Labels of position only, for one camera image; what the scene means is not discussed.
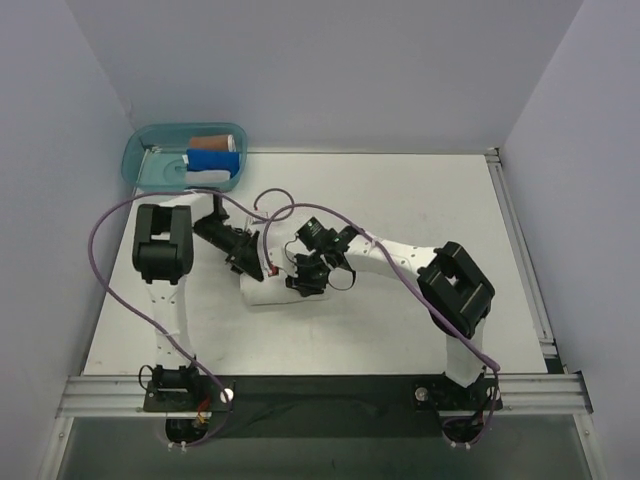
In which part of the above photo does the blue rolled towel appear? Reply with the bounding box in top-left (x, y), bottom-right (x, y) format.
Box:
top-left (186, 149), bottom-right (241, 176)

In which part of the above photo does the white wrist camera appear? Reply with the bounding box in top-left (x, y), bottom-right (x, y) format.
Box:
top-left (244, 211), bottom-right (269, 233)
top-left (266, 246), bottom-right (296, 277)

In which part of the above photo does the white terry towel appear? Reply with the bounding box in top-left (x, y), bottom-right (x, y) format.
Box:
top-left (240, 222), bottom-right (331, 306)

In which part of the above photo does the aluminium front rail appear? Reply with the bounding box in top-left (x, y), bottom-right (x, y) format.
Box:
top-left (57, 374), bottom-right (593, 418)

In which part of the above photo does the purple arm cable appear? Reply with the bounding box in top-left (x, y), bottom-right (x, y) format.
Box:
top-left (259, 202), bottom-right (504, 446)
top-left (87, 187), bottom-right (301, 449)

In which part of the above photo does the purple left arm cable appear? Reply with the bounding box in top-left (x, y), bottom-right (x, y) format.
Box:
top-left (87, 187), bottom-right (301, 449)

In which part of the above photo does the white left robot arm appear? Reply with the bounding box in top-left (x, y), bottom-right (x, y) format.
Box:
top-left (132, 193), bottom-right (264, 412)

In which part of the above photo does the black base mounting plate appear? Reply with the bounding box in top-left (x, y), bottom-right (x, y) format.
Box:
top-left (142, 374), bottom-right (503, 445)

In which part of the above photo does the teal plastic bin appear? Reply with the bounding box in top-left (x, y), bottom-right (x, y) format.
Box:
top-left (121, 122), bottom-right (248, 192)

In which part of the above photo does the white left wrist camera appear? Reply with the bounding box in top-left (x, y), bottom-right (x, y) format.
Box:
top-left (244, 211), bottom-right (269, 233)

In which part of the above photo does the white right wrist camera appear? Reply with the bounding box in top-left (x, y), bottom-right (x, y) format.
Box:
top-left (266, 246), bottom-right (296, 277)

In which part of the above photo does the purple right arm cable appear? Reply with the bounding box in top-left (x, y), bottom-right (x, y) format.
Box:
top-left (259, 202), bottom-right (504, 446)

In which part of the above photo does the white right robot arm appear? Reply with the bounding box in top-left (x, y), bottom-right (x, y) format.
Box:
top-left (285, 217), bottom-right (499, 410)

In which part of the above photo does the brown rolled towel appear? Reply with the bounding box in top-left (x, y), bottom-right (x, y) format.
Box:
top-left (188, 134), bottom-right (236, 152)

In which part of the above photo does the white rolled towel in bin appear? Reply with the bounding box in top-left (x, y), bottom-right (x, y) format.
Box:
top-left (184, 170), bottom-right (231, 185)

